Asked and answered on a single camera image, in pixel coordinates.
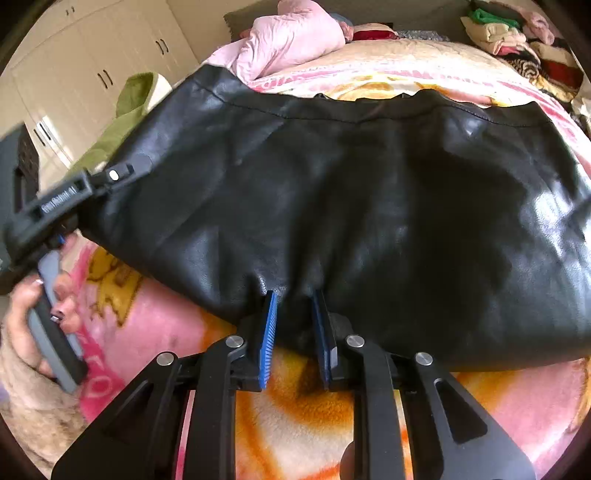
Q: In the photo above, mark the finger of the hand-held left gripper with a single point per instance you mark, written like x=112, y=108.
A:
x=115, y=175

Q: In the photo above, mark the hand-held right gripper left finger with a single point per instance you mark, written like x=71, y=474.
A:
x=269, y=339

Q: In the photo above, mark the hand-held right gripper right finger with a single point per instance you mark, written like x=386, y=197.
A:
x=321, y=334

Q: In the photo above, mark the black leather garment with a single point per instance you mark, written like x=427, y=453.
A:
x=369, y=207

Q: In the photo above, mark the person's left forearm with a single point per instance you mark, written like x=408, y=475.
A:
x=32, y=415

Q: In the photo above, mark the pile of mixed clothes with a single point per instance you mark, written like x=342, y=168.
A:
x=503, y=32

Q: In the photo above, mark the person's left hand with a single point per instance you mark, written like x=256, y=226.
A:
x=23, y=318

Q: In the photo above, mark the green white-lined garment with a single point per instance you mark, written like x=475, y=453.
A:
x=134, y=104

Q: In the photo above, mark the pink printed blanket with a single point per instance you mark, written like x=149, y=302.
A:
x=300, y=415

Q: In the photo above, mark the white wardrobe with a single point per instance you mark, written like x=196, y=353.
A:
x=92, y=50

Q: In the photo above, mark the light pink garment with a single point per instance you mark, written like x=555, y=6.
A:
x=286, y=41

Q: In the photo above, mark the red cloth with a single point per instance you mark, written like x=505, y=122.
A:
x=374, y=33

